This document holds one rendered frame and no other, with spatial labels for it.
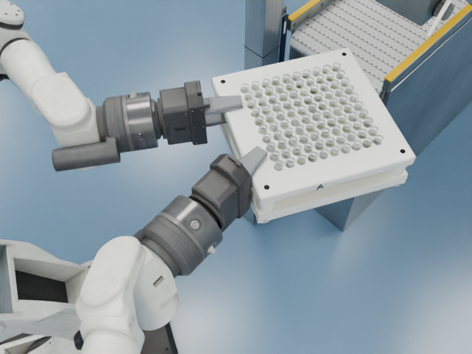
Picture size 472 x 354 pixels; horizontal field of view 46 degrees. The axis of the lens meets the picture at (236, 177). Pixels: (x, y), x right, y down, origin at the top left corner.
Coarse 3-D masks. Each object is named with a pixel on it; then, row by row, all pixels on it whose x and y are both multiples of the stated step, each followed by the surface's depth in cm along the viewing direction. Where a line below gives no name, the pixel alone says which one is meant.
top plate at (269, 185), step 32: (288, 64) 92; (320, 64) 92; (352, 64) 92; (288, 96) 88; (256, 128) 84; (352, 128) 84; (384, 128) 84; (320, 160) 81; (352, 160) 81; (384, 160) 81; (256, 192) 78; (288, 192) 78
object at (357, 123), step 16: (320, 80) 88; (336, 80) 88; (256, 96) 87; (272, 96) 87; (304, 96) 86; (320, 96) 88; (336, 96) 88; (288, 112) 84; (304, 112) 85; (320, 112) 84; (336, 112) 85; (352, 112) 85; (272, 128) 83; (288, 128) 83; (320, 128) 84; (336, 128) 84; (304, 144) 81; (320, 144) 82
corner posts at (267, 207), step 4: (400, 168) 83; (404, 168) 83; (388, 172) 85; (392, 172) 84; (396, 172) 84; (400, 172) 84; (256, 200) 80; (256, 204) 81; (264, 204) 79; (268, 204) 79; (272, 204) 80; (260, 208) 81; (264, 208) 80; (268, 208) 80; (272, 208) 81
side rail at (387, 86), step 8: (464, 16) 127; (456, 24) 126; (448, 32) 125; (440, 40) 124; (432, 48) 123; (424, 56) 122; (416, 64) 121; (400, 72) 117; (408, 72) 120; (384, 80) 116; (392, 80) 116; (400, 80) 120; (384, 88) 118
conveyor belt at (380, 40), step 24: (336, 0) 136; (360, 0) 136; (456, 0) 136; (312, 24) 131; (336, 24) 131; (360, 24) 131; (384, 24) 131; (408, 24) 131; (432, 24) 131; (312, 48) 127; (336, 48) 126; (360, 48) 126; (384, 48) 126; (408, 48) 126; (384, 72) 122
